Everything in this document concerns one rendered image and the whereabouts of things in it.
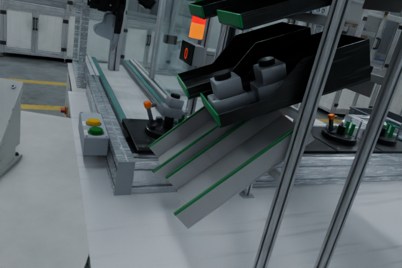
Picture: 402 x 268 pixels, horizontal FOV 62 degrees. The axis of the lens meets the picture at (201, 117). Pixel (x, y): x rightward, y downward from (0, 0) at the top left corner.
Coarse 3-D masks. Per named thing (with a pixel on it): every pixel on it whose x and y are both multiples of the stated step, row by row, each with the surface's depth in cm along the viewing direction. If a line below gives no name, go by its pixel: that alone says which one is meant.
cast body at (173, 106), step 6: (168, 96) 103; (174, 96) 102; (180, 96) 103; (162, 102) 105; (168, 102) 102; (174, 102) 102; (180, 102) 102; (162, 108) 102; (168, 108) 101; (174, 108) 102; (180, 108) 103; (162, 114) 102; (168, 114) 102; (174, 114) 103; (180, 114) 104
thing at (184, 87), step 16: (256, 32) 80; (272, 32) 80; (288, 32) 78; (304, 32) 69; (224, 48) 79; (240, 48) 80; (256, 48) 68; (224, 64) 81; (240, 64) 68; (192, 80) 79; (208, 80) 76; (192, 96) 68
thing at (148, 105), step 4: (148, 100) 101; (144, 104) 100; (148, 104) 100; (152, 104) 102; (156, 104) 101; (148, 108) 101; (148, 112) 101; (148, 116) 102; (152, 116) 102; (152, 120) 102; (152, 124) 103
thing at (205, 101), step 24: (288, 48) 67; (312, 48) 68; (336, 48) 55; (360, 48) 56; (288, 72) 69; (336, 72) 57; (360, 72) 58; (288, 96) 56; (216, 120) 57; (240, 120) 56
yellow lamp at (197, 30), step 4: (192, 24) 116; (196, 24) 115; (192, 28) 116; (196, 28) 116; (200, 28) 116; (204, 28) 117; (192, 32) 116; (196, 32) 116; (200, 32) 116; (192, 36) 117; (196, 36) 116; (200, 36) 117
